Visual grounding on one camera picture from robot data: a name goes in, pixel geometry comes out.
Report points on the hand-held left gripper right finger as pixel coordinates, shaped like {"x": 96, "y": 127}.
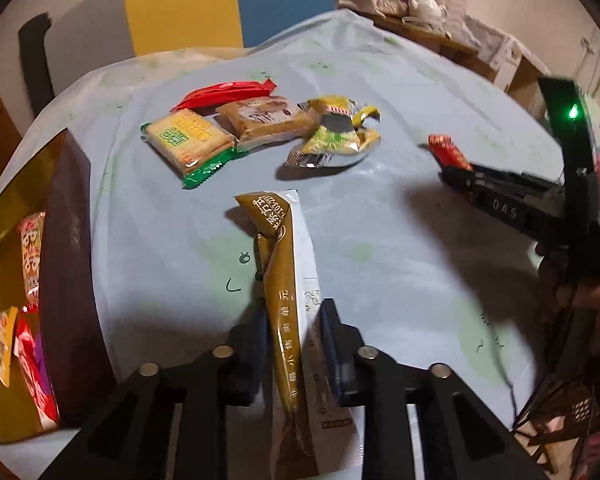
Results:
{"x": 332, "y": 355}

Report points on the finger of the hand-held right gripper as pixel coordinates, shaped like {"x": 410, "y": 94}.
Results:
{"x": 460, "y": 176}
{"x": 471, "y": 195}

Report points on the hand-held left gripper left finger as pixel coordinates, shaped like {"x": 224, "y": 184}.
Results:
{"x": 247, "y": 370}

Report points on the long red-ended cereal bar packet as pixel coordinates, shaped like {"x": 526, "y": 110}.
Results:
{"x": 445, "y": 150}

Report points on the brown and white long sachet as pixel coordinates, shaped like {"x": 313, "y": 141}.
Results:
{"x": 280, "y": 270}

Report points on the yellow-green silver snack packet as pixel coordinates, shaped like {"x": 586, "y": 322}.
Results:
{"x": 330, "y": 145}

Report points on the brown pastry packet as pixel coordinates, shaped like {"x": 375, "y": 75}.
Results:
{"x": 265, "y": 117}

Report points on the gold-lined dark gift box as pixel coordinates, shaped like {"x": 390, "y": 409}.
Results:
{"x": 70, "y": 260}

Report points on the red packet white band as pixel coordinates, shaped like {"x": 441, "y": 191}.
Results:
{"x": 37, "y": 385}

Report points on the green cracker packet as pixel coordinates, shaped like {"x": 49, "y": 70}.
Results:
{"x": 185, "y": 137}

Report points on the red packet white lettering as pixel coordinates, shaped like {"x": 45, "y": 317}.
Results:
{"x": 32, "y": 260}

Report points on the plain red snack packet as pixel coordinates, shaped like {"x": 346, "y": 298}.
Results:
{"x": 220, "y": 92}

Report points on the wooden side table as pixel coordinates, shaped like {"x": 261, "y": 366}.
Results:
{"x": 455, "y": 50}
{"x": 525, "y": 75}

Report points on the round serving tray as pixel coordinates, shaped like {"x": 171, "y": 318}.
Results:
{"x": 425, "y": 26}

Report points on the white teapot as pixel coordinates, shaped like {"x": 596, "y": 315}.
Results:
{"x": 427, "y": 7}

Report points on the woven rattan chair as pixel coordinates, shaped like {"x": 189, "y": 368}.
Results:
{"x": 570, "y": 420}

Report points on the wooden wardrobe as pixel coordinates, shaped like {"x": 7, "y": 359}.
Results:
{"x": 0, "y": 125}

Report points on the black chair back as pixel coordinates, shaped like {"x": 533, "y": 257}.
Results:
{"x": 35, "y": 60}

